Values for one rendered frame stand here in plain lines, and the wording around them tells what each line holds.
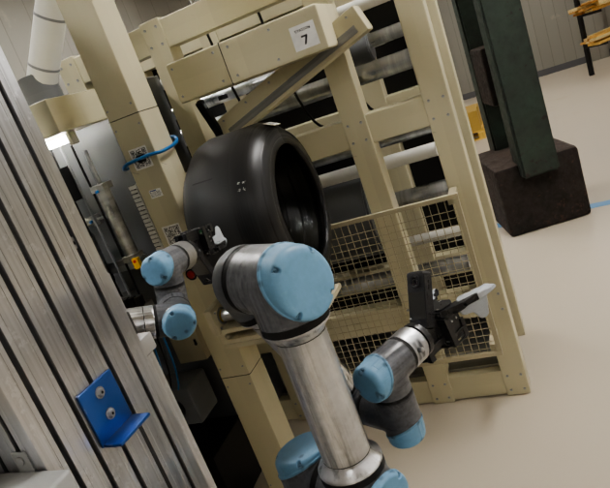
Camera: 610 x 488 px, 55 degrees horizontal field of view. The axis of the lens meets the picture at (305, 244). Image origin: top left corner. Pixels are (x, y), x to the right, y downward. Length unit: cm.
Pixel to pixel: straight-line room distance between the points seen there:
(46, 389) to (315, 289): 39
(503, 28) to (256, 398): 290
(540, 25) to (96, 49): 1107
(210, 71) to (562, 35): 1083
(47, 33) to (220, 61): 74
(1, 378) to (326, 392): 46
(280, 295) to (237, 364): 146
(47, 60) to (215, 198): 109
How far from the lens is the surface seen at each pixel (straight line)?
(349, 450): 101
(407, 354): 110
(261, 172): 179
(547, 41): 1266
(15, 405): 85
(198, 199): 184
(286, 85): 226
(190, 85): 226
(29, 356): 87
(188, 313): 131
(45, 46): 262
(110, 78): 211
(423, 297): 117
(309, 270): 87
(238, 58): 217
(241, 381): 233
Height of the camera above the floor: 158
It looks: 15 degrees down
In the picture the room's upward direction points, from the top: 20 degrees counter-clockwise
